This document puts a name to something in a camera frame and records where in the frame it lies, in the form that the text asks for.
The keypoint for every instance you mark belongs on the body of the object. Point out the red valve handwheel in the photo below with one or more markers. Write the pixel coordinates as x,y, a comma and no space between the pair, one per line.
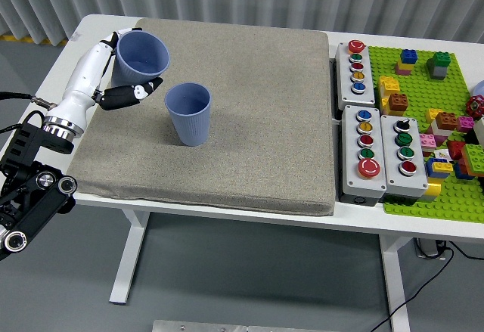
474,107

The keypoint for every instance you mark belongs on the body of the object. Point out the grey-brown mat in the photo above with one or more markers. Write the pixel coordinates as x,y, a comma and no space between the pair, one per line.
246,120

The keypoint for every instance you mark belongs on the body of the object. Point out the white table leg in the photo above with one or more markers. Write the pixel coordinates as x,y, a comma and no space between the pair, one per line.
395,283
128,256

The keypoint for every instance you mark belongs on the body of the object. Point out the blue ribbed cup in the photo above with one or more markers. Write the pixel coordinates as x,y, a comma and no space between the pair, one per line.
141,52
191,124

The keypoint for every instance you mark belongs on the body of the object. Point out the yellow floor tape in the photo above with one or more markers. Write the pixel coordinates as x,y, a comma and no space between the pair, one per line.
22,38

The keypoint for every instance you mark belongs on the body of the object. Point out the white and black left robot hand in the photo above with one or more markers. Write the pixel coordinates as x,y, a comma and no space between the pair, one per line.
75,97

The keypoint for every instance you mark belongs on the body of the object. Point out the pale blue bowl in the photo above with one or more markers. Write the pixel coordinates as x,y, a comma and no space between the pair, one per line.
480,89

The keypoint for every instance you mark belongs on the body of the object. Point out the grey selector switch control box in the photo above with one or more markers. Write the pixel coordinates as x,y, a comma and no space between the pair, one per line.
393,158

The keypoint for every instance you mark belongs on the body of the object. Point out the blue toy brick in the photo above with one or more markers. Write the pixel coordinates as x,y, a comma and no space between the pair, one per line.
409,56
431,169

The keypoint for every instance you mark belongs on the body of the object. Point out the brown toy brick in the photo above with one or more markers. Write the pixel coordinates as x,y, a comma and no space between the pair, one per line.
446,120
398,101

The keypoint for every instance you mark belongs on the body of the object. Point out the large green toy brick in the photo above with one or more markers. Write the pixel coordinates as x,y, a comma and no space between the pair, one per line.
474,156

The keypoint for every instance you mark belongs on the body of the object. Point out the grey power strip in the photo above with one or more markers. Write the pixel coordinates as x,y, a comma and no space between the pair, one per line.
429,249

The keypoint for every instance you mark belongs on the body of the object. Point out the red toy brick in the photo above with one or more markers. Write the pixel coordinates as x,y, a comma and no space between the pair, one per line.
455,149

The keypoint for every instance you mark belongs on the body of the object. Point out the white printed toy brick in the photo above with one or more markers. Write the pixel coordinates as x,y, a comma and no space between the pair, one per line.
440,154

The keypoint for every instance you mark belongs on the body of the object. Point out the grey five-button control box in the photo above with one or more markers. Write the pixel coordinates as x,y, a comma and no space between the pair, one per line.
365,94
353,173

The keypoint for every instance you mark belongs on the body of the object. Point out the pink toy brick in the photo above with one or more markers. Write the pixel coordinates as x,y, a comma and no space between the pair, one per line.
427,140
401,72

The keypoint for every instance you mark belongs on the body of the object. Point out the yellow round toy brick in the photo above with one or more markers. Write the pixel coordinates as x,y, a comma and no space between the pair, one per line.
433,190

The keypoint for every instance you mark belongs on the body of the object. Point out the magenta toy brick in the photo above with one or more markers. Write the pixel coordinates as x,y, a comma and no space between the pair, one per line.
465,124

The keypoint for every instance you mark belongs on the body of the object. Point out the white block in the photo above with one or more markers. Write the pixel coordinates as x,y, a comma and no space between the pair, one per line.
480,131

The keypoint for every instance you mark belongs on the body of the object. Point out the grey toy brick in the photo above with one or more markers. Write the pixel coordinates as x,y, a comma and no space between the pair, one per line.
439,73

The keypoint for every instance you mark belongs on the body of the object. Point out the green studded baseplate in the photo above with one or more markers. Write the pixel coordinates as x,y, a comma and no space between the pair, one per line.
419,90

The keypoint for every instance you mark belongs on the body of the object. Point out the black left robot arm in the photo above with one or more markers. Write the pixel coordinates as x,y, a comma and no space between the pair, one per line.
30,196

